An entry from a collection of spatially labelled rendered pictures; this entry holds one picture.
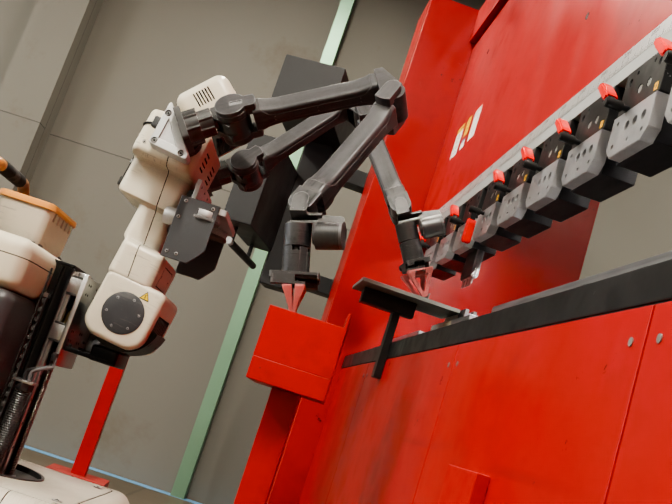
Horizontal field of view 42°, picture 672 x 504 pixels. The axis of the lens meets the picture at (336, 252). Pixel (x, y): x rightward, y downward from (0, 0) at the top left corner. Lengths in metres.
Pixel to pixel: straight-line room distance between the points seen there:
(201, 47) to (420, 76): 2.60
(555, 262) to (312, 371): 1.80
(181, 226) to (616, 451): 1.49
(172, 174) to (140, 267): 0.25
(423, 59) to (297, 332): 1.88
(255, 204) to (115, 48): 2.70
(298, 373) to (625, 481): 0.98
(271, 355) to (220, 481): 3.57
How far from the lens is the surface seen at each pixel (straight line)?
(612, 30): 1.84
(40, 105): 5.61
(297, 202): 1.85
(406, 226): 2.33
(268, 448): 1.82
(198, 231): 2.20
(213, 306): 5.34
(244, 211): 3.37
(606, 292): 1.06
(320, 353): 1.75
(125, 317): 2.21
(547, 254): 3.39
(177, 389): 5.32
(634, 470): 0.87
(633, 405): 0.91
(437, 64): 3.46
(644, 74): 1.56
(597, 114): 1.70
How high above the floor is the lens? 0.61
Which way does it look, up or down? 11 degrees up
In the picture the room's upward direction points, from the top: 18 degrees clockwise
